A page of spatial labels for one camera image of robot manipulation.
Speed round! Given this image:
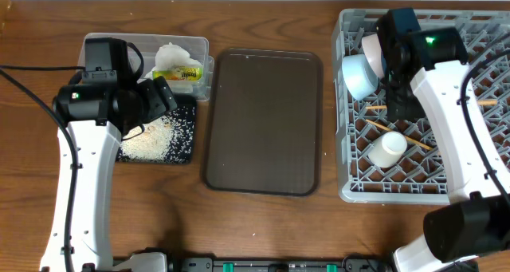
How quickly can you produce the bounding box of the grey dishwasher rack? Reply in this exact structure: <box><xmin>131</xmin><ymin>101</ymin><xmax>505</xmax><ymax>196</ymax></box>
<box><xmin>331</xmin><ymin>9</ymin><xmax>509</xmax><ymax>205</ymax></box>

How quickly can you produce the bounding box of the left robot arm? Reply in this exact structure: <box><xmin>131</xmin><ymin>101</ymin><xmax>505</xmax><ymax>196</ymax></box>
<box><xmin>39</xmin><ymin>37</ymin><xmax>178</xmax><ymax>272</ymax></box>

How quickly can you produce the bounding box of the clear plastic waste bin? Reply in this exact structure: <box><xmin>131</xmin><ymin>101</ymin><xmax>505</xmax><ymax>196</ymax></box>
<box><xmin>85</xmin><ymin>33</ymin><xmax>214</xmax><ymax>101</ymax></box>

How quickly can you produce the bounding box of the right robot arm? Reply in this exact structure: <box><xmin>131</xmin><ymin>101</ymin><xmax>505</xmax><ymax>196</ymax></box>
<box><xmin>376</xmin><ymin>8</ymin><xmax>509</xmax><ymax>271</ymax></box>

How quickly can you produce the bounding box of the light blue bowl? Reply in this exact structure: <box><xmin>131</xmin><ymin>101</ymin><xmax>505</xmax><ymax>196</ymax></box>
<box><xmin>342</xmin><ymin>54</ymin><xmax>379</xmax><ymax>101</ymax></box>

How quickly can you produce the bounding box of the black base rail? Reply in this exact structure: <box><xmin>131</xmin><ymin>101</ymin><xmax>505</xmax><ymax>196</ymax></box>
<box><xmin>111</xmin><ymin>256</ymin><xmax>399</xmax><ymax>272</ymax></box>

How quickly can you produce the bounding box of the black waste tray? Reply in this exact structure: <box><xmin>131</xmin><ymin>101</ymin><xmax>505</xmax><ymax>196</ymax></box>
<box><xmin>115</xmin><ymin>92</ymin><xmax>198</xmax><ymax>164</ymax></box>

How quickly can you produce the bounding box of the white napkin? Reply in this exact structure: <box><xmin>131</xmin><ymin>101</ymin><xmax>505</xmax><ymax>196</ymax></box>
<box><xmin>145</xmin><ymin>42</ymin><xmax>203</xmax><ymax>79</ymax></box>

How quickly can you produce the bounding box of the brown serving tray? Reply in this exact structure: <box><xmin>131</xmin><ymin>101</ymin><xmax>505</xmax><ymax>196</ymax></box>
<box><xmin>201</xmin><ymin>49</ymin><xmax>324</xmax><ymax>197</ymax></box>

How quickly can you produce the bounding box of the white cream cup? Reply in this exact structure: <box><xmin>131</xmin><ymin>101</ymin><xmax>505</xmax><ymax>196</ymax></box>
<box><xmin>367</xmin><ymin>132</ymin><xmax>407</xmax><ymax>168</ymax></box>

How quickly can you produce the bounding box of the white pink bowl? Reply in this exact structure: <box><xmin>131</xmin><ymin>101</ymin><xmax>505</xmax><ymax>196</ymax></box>
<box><xmin>362</xmin><ymin>34</ymin><xmax>386</xmax><ymax>79</ymax></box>

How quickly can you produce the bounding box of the leftover rice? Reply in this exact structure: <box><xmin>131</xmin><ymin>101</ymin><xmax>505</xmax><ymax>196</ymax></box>
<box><xmin>119</xmin><ymin>100</ymin><xmax>196</xmax><ymax>164</ymax></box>

